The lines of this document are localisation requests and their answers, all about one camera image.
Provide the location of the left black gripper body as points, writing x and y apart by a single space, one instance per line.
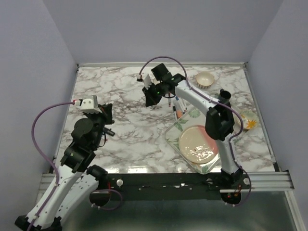
99 120

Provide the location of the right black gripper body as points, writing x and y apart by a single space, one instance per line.
160 88

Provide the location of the black capped white marker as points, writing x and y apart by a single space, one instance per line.
174 112

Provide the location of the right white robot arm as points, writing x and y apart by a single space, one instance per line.
218 113

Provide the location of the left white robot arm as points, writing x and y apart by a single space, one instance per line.
75 177

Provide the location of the maroon gel pen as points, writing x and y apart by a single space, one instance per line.
169 101

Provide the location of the blue capped white marker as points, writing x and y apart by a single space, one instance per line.
182 103

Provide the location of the orange highlighter clear cap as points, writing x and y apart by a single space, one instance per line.
178 110

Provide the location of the floral rectangular tray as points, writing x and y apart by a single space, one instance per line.
195 117

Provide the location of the striped cream bowl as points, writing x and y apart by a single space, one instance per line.
204 79

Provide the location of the pink and cream plate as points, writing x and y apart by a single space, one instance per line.
197 146

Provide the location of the small black cup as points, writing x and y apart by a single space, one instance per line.
224 95

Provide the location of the black mounting base bar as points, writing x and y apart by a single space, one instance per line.
172 186

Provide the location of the yellow floral bowl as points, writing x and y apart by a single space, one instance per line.
249 118

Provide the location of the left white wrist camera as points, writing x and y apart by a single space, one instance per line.
88 105

